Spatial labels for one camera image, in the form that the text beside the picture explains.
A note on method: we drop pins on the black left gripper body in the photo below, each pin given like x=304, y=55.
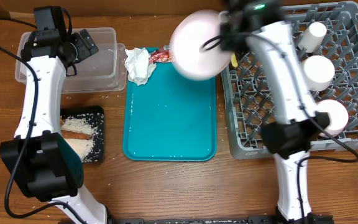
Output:
x=75, y=54

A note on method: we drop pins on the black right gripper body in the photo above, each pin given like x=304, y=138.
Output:
x=234, y=42

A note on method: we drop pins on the yellow plastic spoon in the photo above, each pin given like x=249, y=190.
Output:
x=234, y=62

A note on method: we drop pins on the white pink plate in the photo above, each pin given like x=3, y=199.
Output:
x=192, y=59

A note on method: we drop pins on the white napkin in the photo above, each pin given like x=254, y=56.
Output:
x=138, y=66

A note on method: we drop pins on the red snack wrapper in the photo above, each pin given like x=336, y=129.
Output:
x=161, y=55

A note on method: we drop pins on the white rice pile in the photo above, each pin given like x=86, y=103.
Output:
x=86, y=123

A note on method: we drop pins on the white cup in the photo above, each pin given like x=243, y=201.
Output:
x=312, y=37

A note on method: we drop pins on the orange carrot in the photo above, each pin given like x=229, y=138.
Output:
x=73, y=135

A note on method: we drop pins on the pale green bowl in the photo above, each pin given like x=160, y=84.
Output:
x=318, y=72

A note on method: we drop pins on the pink bowl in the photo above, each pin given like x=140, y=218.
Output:
x=338, y=115

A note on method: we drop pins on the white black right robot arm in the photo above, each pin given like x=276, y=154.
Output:
x=260, y=27

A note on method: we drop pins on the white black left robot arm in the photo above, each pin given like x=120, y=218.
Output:
x=40, y=161

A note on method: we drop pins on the grey dishwasher rack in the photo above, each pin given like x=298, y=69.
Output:
x=248, y=101

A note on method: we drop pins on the clear plastic bin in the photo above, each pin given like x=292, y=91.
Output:
x=103, y=71

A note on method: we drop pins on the black tray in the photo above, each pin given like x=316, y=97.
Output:
x=86, y=109

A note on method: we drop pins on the teal tray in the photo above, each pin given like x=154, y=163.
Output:
x=170, y=118

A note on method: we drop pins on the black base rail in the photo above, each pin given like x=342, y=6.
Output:
x=255, y=219

